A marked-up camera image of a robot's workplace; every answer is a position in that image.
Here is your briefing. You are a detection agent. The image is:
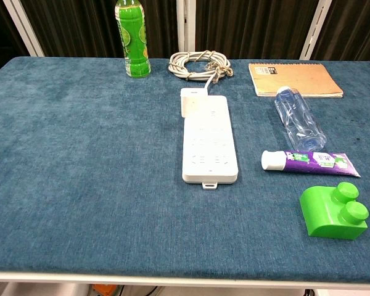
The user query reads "green plastic building block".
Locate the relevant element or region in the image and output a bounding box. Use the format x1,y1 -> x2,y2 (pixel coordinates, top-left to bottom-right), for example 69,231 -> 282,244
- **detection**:
299,181 -> 370,241

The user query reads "coiled white power cable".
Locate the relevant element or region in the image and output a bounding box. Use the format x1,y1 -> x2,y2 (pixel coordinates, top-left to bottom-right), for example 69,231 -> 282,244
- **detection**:
168,50 -> 234,91

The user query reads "white frame post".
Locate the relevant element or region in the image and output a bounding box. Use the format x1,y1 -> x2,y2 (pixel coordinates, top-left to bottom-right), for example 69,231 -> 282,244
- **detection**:
176,0 -> 197,54
299,0 -> 333,60
1,0 -> 46,57

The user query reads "orange object under table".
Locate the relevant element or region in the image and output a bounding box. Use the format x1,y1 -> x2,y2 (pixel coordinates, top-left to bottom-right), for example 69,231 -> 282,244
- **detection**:
90,283 -> 118,296

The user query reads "clear plastic water bottle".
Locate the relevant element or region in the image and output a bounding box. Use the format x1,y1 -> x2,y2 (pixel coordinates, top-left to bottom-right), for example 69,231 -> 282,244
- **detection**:
274,86 -> 328,153

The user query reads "purple toothpaste tube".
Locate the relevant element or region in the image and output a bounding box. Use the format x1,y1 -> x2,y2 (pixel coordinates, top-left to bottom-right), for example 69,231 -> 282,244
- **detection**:
261,149 -> 362,179

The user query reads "brown spiral notebook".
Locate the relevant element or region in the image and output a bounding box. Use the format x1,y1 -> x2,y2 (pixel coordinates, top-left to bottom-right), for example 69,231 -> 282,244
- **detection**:
248,62 -> 345,99

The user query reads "green drink bottle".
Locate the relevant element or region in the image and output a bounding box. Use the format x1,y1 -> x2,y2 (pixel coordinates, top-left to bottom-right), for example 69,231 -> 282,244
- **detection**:
114,0 -> 152,79

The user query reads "blue table cloth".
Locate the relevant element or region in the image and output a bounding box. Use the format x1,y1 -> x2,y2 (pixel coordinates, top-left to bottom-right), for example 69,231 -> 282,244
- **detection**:
0,56 -> 370,282

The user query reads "white charger plug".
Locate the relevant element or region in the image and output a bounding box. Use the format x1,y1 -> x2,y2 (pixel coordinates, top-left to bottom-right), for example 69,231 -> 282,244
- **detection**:
180,87 -> 209,118

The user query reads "white power strip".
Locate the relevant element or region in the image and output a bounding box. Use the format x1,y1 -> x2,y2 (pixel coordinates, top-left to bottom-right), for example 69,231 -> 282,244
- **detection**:
181,95 -> 239,192

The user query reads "dark pleated curtain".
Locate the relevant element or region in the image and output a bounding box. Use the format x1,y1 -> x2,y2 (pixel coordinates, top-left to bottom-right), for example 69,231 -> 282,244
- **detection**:
0,0 -> 370,78

